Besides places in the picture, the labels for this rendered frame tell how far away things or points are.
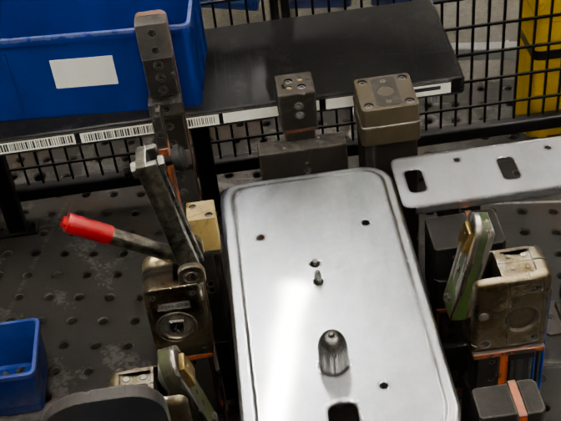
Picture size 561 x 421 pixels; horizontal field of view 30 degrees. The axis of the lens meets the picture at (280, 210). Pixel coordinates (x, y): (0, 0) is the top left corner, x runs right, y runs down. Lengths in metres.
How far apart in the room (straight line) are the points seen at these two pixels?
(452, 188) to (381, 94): 0.16
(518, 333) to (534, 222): 0.54
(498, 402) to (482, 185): 0.33
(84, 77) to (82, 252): 0.41
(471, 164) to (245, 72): 0.36
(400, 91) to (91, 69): 0.41
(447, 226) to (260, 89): 0.35
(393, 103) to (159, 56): 0.31
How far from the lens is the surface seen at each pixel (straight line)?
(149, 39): 1.34
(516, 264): 1.17
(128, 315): 1.64
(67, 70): 1.45
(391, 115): 1.38
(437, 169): 1.36
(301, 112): 1.39
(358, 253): 1.24
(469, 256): 1.13
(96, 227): 1.13
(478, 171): 1.36
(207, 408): 1.09
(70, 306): 1.68
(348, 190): 1.33
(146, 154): 1.08
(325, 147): 1.41
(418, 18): 1.60
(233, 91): 1.48
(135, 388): 0.89
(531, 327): 1.22
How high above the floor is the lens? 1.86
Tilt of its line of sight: 41 degrees down
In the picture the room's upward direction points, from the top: 7 degrees counter-clockwise
